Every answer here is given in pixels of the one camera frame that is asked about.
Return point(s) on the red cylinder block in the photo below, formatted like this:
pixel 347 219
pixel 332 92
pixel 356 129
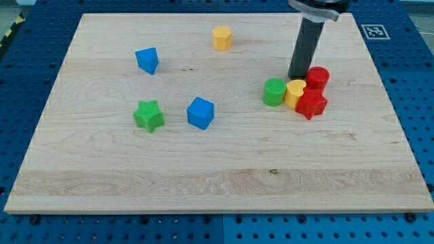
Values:
pixel 317 78

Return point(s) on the green star block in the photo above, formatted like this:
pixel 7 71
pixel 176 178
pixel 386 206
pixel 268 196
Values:
pixel 148 116

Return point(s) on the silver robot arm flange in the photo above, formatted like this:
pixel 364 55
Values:
pixel 320 10

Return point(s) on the yellow hexagon block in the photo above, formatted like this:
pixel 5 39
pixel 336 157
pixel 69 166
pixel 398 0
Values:
pixel 222 38

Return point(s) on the white fiducial marker tag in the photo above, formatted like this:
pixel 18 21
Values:
pixel 375 32

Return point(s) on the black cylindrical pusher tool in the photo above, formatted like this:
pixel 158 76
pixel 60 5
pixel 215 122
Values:
pixel 306 43

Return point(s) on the yellow heart block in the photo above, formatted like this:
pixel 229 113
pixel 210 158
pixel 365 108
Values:
pixel 294 90

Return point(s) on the blue triangle block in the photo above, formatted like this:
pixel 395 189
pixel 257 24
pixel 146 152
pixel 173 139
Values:
pixel 147 60

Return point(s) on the blue cube block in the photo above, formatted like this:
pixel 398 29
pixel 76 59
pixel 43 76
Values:
pixel 200 113

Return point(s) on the green cylinder block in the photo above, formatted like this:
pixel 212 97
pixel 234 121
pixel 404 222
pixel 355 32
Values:
pixel 274 91

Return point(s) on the wooden board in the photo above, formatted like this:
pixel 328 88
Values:
pixel 87 156

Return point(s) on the red star block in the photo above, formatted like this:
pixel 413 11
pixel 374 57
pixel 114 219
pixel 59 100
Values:
pixel 311 103

